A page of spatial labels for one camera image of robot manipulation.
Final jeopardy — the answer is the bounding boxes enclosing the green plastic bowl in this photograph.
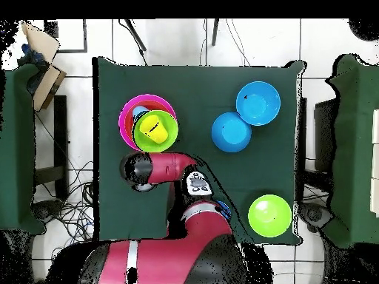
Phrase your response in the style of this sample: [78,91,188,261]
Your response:
[133,109,180,154]
[247,194,293,238]

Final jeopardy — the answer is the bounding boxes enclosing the yellow plastic cup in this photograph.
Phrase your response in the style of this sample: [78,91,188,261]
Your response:
[139,114,170,145]

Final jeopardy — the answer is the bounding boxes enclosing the light blue plastic bowl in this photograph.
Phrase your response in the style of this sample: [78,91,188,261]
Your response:
[235,81,281,127]
[210,111,253,154]

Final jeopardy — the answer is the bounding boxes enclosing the small dark blue bowl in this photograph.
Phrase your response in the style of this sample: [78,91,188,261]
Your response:
[215,200,232,221]

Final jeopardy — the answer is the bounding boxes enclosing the light blue plastic cup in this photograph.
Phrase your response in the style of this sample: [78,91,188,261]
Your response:
[132,106,150,121]

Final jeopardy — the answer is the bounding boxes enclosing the orange plastic bowl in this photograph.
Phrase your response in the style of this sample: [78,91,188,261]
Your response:
[124,99,175,149]

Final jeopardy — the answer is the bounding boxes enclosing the large pink plastic bowl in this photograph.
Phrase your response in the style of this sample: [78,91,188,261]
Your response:
[118,93,178,152]

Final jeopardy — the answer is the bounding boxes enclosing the dark green tablecloth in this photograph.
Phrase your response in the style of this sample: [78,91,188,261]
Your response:
[321,54,379,249]
[92,56,306,246]
[0,63,46,235]

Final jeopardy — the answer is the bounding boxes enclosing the black tripod leg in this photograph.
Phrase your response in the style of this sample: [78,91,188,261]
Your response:
[118,18,148,67]
[210,18,221,47]

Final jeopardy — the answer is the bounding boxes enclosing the black metal stand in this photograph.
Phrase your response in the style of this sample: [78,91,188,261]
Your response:
[33,95,70,202]

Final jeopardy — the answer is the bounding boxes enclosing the grey chair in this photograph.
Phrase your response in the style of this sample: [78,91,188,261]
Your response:
[298,202,333,234]

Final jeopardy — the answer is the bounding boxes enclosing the black rectangular object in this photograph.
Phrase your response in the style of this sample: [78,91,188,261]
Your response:
[313,98,339,173]

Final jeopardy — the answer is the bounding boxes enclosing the black equipment with knob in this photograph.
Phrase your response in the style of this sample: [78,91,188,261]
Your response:
[30,199,64,224]

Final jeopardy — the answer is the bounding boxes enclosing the cardboard box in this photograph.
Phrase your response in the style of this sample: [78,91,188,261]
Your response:
[20,21,67,112]

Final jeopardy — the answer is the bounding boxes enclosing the blue cloth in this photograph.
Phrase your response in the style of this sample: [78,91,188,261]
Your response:
[16,43,49,68]

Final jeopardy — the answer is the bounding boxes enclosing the white box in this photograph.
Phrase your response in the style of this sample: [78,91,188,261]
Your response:
[371,109,379,218]

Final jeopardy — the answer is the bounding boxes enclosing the tangled black floor cables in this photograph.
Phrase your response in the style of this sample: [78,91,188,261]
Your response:
[32,159,95,261]

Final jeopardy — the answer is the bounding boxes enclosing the blue cable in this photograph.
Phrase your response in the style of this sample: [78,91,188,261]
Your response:
[66,218,95,240]

